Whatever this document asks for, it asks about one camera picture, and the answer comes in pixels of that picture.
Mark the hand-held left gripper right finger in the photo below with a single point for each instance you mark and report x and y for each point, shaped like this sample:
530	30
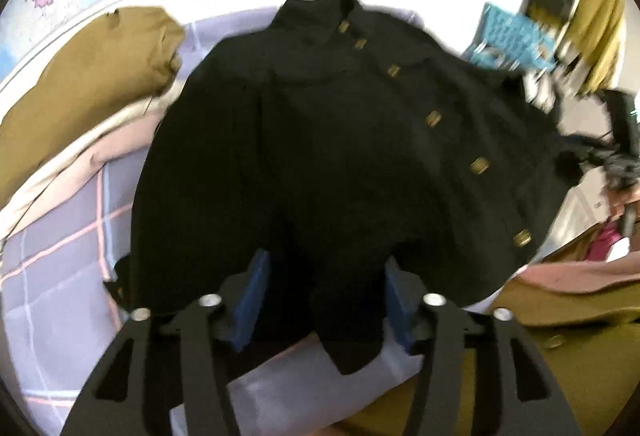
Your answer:
400	306

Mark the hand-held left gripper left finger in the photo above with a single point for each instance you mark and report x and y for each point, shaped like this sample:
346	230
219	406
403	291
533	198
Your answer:
252	301

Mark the black coat with gold buttons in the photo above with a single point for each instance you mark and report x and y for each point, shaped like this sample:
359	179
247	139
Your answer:
325	140

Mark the hanging mustard clothes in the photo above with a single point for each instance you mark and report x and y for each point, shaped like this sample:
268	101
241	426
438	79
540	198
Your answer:
600	25

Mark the magenta cloth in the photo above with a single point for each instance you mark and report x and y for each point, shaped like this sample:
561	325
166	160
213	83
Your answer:
607	241

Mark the teal perforated basket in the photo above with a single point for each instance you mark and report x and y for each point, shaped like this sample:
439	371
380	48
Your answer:
515	38

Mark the pink garment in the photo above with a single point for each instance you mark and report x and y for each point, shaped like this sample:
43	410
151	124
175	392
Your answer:
575	276

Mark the olive coat with button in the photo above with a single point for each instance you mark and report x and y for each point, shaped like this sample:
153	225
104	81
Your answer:
590	366

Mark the beige garment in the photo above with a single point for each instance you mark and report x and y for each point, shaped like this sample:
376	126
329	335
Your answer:
75	155

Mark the olive garment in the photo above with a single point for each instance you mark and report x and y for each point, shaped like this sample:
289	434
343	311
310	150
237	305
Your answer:
100	65

